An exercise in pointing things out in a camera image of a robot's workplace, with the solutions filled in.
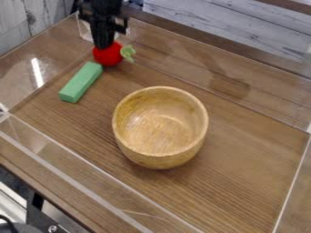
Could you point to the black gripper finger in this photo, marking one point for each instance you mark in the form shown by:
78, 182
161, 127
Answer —
102, 32

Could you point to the clear acrylic tray walls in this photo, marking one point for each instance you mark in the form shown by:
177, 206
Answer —
245, 185

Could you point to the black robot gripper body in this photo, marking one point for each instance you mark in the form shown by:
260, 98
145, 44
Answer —
102, 15

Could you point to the black table leg bracket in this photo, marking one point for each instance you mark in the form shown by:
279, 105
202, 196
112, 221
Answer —
37, 218

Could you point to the light wooden bowl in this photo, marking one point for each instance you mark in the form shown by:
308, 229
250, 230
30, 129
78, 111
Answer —
160, 124

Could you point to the red plush radish toy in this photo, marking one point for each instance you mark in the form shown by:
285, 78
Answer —
113, 54

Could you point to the green rectangular foam block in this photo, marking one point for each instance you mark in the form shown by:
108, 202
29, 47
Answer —
80, 82

